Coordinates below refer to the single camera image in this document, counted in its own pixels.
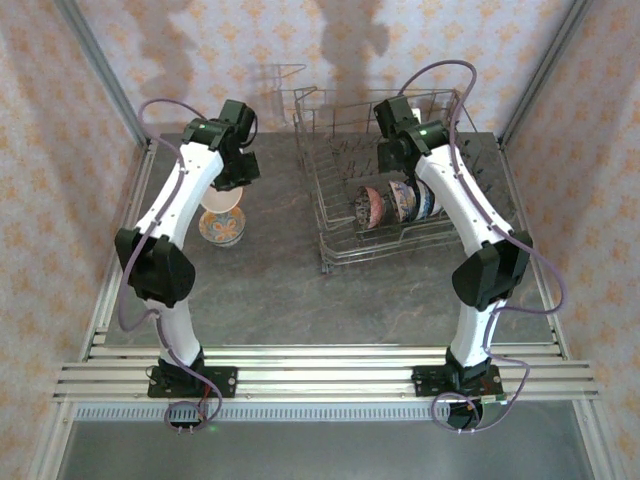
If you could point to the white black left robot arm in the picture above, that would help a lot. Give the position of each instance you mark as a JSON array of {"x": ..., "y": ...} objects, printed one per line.
[{"x": 180, "y": 200}]

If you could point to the aluminium crossbeam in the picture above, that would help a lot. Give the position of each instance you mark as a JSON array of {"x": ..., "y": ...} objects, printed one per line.
[{"x": 325, "y": 380}]

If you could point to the aluminium side rail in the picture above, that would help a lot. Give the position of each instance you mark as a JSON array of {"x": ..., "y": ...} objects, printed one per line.
[
  {"x": 517, "y": 200},
  {"x": 136, "y": 200}
]

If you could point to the pink patterned plate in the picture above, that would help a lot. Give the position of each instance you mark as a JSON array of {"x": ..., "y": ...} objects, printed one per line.
[{"x": 222, "y": 230}]

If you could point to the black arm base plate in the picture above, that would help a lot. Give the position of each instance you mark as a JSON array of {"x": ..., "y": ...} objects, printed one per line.
[
  {"x": 225, "y": 382},
  {"x": 430, "y": 382}
]

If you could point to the aluminium frame post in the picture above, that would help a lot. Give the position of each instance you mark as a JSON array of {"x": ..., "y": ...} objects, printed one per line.
[
  {"x": 106, "y": 75},
  {"x": 50, "y": 445},
  {"x": 542, "y": 75},
  {"x": 597, "y": 445}
]

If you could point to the blue patterned bowl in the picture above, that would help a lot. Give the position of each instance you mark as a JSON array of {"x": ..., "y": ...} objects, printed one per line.
[{"x": 427, "y": 202}]

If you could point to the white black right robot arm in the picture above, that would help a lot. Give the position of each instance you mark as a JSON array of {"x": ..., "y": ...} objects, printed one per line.
[{"x": 460, "y": 200}]

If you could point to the grey metal sheet panel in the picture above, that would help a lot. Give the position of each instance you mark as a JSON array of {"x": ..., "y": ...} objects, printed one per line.
[{"x": 325, "y": 455}]

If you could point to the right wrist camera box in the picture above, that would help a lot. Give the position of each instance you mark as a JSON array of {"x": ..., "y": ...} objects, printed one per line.
[{"x": 417, "y": 115}]

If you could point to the dark floral pattern bowl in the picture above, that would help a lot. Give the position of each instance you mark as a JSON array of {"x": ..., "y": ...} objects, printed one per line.
[{"x": 369, "y": 207}]

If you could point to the blue scroll yellow bowl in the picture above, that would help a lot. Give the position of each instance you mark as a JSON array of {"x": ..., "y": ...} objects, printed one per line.
[{"x": 401, "y": 200}]

